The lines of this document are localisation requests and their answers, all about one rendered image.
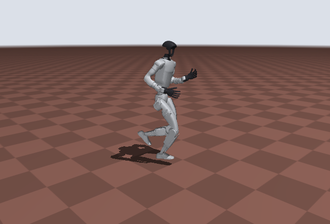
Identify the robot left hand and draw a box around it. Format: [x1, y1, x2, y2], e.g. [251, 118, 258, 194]
[183, 68, 197, 82]

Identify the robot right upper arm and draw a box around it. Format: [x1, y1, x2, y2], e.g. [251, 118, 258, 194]
[144, 60, 165, 79]

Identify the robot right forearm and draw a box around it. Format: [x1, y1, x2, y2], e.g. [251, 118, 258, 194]
[144, 76, 164, 93]

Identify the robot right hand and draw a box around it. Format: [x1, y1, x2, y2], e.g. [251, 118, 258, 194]
[162, 87, 180, 98]

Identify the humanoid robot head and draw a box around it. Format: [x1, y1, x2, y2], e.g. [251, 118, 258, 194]
[162, 41, 177, 61]

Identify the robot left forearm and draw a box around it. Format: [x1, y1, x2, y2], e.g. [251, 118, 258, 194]
[173, 76, 186, 84]

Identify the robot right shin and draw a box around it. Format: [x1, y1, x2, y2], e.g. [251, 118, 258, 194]
[160, 129, 178, 154]

